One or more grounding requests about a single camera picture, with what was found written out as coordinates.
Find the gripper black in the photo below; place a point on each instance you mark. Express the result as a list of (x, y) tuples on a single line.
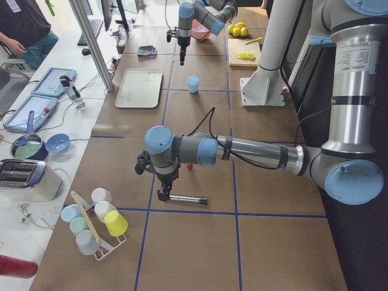
[(183, 42), (169, 176)]

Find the light blue cup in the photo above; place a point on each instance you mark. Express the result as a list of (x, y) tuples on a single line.
[(193, 83)]

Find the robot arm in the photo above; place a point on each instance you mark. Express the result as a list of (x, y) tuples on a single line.
[(343, 165), (211, 14)]

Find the pink bowl of ice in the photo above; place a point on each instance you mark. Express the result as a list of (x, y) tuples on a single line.
[(199, 32)]

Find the yellow plastic cup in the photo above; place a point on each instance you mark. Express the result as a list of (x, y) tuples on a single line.
[(115, 223)]

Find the white plastic cup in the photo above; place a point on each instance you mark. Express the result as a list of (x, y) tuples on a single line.
[(102, 208)]

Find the pink plastic cup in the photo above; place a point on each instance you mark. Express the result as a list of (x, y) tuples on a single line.
[(101, 194)]

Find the green plastic cup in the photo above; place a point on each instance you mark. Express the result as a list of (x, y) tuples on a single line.
[(77, 225)]

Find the grey-blue plastic cup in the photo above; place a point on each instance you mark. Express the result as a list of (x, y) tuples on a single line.
[(86, 242)]

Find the blue plastic cup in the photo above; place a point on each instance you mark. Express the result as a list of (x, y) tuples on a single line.
[(70, 212)]

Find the grey folded cloth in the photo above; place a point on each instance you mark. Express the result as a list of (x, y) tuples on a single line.
[(147, 51)]

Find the bamboo cutting board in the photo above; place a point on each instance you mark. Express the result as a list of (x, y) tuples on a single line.
[(237, 46)]

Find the yellow lemon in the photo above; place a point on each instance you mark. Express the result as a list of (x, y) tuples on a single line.
[(236, 32), (240, 24), (230, 29), (244, 31)]

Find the cream bear tray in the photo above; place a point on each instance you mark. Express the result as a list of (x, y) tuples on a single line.
[(139, 89)]

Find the lemon slices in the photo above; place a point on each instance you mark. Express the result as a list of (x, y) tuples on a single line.
[(246, 56)]

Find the yellow-green knife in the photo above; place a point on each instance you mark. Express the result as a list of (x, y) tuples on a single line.
[(253, 41)]

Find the black computer mouse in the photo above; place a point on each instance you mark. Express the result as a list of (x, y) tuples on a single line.
[(86, 51)]

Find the clear water bottle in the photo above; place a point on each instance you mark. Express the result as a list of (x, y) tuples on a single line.
[(72, 92)]

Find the blue small bowl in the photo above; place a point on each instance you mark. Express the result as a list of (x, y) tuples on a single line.
[(58, 143)]

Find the blue teach pendant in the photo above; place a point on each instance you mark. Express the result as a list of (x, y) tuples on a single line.
[(49, 85), (43, 106)]

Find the blue pot with lid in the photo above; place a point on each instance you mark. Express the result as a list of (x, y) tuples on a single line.
[(30, 145)]

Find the white toaster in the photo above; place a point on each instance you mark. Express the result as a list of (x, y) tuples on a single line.
[(29, 180)]

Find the seated person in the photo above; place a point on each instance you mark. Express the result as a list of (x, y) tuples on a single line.
[(26, 32)]

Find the red bottle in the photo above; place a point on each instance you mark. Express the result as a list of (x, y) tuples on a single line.
[(17, 268)]

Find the white wire cup rack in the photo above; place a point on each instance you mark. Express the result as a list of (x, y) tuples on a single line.
[(107, 243)]

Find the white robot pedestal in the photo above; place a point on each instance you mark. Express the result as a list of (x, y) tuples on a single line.
[(264, 87)]

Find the aluminium frame post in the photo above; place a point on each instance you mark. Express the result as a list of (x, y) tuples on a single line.
[(83, 22)]

